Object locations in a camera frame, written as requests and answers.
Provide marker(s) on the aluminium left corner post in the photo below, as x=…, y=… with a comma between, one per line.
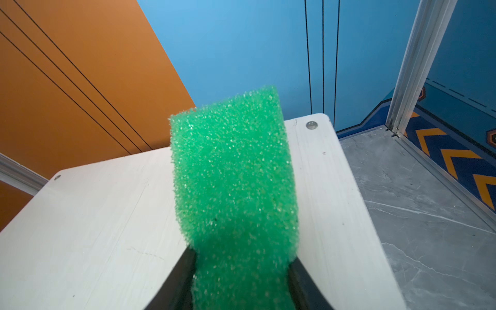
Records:
x=20, y=177

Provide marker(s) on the white two-tier shelf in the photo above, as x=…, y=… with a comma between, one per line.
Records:
x=105, y=235

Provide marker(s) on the light green sponge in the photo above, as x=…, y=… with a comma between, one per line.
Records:
x=236, y=202

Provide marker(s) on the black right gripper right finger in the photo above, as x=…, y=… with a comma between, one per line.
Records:
x=304, y=292

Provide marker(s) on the aluminium corner post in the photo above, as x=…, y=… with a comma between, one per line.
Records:
x=427, y=33
x=20, y=177

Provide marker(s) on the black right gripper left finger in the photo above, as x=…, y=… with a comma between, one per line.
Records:
x=175, y=293

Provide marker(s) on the aluminium right corner post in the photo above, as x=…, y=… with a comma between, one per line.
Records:
x=427, y=33

